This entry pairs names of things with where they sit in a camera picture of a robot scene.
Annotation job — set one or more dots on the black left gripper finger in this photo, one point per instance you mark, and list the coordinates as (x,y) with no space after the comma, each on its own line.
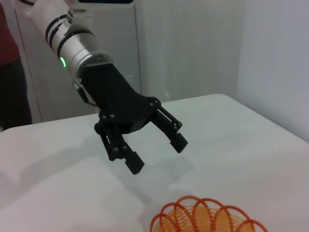
(178,142)

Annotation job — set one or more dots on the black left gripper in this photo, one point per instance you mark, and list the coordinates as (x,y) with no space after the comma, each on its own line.
(113,96)

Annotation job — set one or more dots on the person in red shirt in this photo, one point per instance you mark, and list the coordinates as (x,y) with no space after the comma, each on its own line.
(9,79)

